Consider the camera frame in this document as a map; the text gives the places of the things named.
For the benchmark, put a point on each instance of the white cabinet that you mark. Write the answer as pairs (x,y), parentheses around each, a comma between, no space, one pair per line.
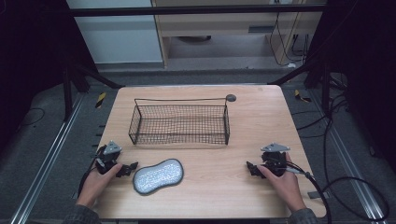
(118,37)

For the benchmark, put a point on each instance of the round grey table cap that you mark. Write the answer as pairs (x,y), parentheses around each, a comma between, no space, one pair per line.
(231,98)

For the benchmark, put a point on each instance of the grey peanut-shaped pad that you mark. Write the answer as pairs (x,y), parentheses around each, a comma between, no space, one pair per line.
(158,176)

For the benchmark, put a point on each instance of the person's right hand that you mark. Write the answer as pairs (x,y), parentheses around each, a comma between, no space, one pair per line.
(285,186)

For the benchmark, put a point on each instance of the black metal stand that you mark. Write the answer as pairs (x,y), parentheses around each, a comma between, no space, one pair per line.
(325,87)
(67,93)

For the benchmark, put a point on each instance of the yellow black striped tape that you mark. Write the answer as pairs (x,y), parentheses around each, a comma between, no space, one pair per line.
(100,100)
(301,97)

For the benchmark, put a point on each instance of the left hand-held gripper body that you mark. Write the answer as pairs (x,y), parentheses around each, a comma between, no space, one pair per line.
(107,157)

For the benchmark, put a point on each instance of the black horizontal frame bar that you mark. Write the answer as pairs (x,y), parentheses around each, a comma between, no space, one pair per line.
(186,10)

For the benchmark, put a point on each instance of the person's left hand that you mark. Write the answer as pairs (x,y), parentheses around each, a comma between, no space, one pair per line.
(96,183)

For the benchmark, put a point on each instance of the small grey metal bracket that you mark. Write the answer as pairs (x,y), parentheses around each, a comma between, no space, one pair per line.
(317,195)

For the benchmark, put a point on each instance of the aluminium floor rail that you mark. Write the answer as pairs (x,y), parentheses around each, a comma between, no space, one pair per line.
(351,161)
(46,161)

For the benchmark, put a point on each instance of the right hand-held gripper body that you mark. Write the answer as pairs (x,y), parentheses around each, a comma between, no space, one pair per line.
(274,158)

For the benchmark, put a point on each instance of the light wooden desk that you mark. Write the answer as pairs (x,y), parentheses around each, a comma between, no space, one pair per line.
(218,23)

